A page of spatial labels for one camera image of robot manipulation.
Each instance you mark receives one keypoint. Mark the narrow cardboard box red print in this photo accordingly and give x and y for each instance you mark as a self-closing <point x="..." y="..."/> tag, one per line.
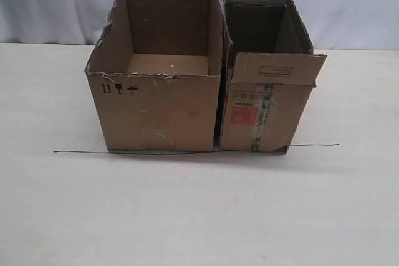
<point x="271" y="70"/>

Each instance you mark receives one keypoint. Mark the large open cardboard box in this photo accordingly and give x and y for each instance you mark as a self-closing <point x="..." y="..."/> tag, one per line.
<point x="155" y="73"/>

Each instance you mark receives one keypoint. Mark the thin black line on table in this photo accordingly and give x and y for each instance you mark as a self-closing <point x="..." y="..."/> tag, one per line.
<point x="178" y="153"/>

